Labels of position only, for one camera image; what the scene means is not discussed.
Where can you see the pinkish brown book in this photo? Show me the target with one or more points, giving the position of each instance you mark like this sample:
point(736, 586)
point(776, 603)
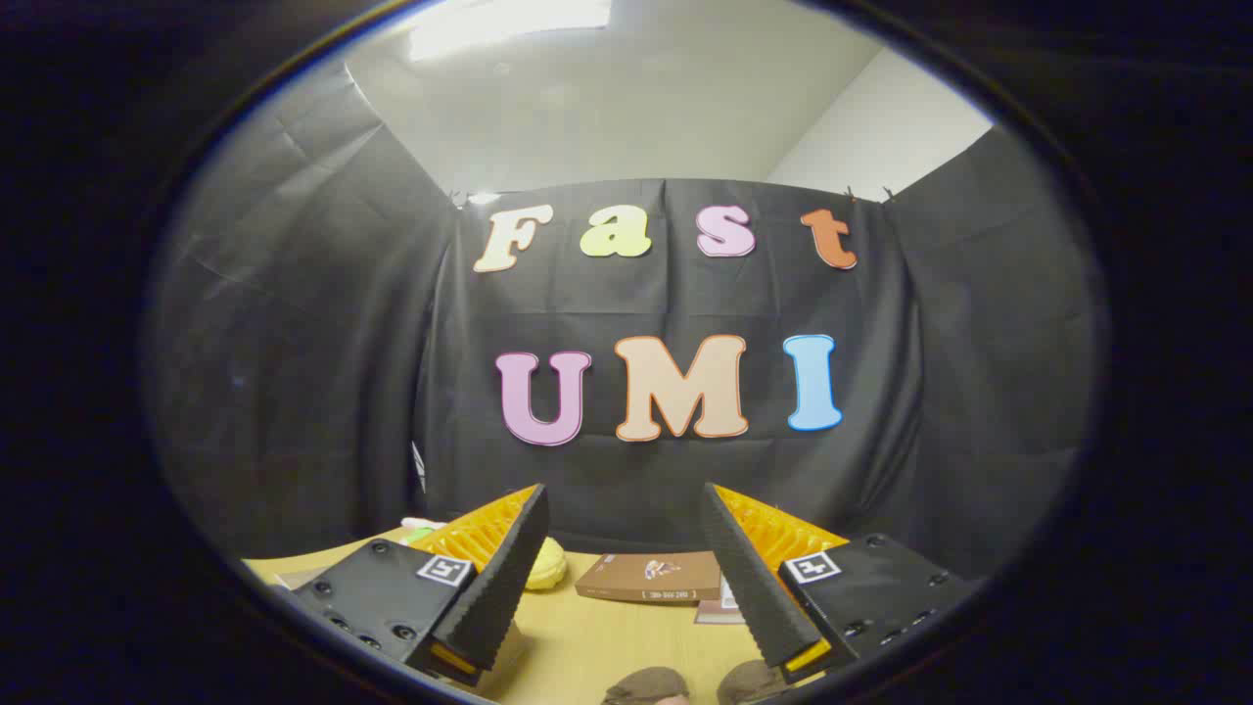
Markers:
point(713, 614)

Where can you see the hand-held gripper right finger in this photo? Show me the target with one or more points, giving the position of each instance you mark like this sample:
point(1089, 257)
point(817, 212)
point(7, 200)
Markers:
point(754, 578)

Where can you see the brown fuzzy shoe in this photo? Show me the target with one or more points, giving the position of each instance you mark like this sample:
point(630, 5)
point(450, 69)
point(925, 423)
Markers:
point(749, 681)
point(646, 685)

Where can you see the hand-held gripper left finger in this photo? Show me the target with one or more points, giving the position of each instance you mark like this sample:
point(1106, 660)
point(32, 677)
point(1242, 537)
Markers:
point(509, 578)

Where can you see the black backdrop cloth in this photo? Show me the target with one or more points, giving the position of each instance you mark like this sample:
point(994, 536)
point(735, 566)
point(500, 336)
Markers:
point(323, 343)

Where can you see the yellow round plush toy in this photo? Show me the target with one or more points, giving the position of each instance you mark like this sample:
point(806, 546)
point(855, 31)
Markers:
point(546, 566)

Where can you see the pink star plush toy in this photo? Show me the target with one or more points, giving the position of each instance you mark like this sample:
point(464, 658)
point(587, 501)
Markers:
point(421, 532)

